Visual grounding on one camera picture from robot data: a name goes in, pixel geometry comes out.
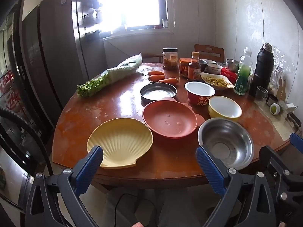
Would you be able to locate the black metal stand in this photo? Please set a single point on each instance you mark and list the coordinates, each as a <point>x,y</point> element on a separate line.
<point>293,120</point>

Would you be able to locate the bagged celery bunch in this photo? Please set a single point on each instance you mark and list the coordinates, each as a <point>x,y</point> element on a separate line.
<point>111,75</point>

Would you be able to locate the black thermos flask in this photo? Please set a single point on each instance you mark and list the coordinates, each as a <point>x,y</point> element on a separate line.
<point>262,71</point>

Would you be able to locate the person's grey trousers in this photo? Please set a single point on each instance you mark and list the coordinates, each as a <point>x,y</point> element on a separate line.
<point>170,205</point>

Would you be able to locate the yellow shell-shaped plate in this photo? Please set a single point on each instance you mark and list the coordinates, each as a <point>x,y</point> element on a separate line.
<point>120,141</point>

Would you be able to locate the wooden rabbit ornament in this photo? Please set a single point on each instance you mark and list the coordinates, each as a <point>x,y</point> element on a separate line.
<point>281,92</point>

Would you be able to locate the carrot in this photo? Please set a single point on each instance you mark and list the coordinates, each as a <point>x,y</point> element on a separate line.
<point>156,72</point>
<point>168,80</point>
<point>156,77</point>

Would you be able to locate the red-lidded chili sauce jar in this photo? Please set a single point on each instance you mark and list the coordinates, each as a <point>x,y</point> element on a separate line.
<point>184,68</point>

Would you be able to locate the dark steel bowl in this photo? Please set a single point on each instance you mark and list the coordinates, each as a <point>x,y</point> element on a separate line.
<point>203,62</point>

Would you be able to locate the steel pan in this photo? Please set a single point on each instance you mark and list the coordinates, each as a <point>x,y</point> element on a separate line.
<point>158,92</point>

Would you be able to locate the small bottle on windowsill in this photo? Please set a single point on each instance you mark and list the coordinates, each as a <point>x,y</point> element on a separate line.
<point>165,23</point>

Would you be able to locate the clear jar with black lid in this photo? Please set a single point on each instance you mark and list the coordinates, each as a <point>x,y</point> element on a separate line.
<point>170,60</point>

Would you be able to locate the red tissue packet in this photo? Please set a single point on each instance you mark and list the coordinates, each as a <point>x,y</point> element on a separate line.
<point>228,73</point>

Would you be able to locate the wooden chair with cutout back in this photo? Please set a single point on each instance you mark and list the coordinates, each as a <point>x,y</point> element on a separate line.
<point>209,50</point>

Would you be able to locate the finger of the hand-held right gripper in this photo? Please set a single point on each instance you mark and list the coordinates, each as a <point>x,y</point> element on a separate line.
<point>296,140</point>
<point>268,157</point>

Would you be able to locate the metal storage rack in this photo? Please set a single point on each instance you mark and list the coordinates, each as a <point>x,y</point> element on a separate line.
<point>87,4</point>

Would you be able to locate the white oval plate with food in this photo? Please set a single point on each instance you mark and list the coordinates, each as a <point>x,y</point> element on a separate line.
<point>216,81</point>

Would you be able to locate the red paper bowl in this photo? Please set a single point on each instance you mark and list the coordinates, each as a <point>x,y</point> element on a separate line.
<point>198,89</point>

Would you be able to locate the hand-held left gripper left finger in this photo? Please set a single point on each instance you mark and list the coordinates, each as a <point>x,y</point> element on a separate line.
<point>90,167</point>

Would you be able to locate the pink crab-shaped plate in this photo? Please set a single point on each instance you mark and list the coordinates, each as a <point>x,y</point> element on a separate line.
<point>170,120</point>

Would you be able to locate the small dark metal cup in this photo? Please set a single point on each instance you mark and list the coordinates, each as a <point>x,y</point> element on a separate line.
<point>271,100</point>

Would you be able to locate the grey refrigerator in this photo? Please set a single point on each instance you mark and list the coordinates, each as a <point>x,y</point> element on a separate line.
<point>59,52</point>

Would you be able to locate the green plastic bottle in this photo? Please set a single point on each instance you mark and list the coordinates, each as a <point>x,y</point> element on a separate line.
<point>242,80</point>

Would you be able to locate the small steel cup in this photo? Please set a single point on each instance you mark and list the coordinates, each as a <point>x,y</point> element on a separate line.
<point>232,63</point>

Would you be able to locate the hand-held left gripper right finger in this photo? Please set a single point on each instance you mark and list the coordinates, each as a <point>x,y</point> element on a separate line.
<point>210,167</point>

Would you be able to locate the clear plastic cup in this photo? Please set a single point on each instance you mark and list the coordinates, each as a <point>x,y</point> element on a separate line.
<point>261,94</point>

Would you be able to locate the large steel bowl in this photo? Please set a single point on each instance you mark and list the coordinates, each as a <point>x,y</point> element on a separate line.
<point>224,141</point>

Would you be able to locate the brown sauce bottle orange cap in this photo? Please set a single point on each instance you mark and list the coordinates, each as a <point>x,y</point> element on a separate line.
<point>194,71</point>

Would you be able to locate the white bowl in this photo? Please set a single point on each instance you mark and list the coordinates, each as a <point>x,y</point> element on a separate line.
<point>214,69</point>

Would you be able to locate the clear plastic bag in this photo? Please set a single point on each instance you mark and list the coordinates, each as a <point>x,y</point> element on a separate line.
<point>278,63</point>

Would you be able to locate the green fruit in foam net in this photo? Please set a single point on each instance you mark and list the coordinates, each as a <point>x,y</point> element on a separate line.
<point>274,108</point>

